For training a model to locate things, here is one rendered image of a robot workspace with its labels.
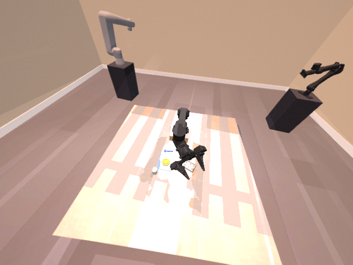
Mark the yellow plate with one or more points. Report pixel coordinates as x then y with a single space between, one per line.
165 162

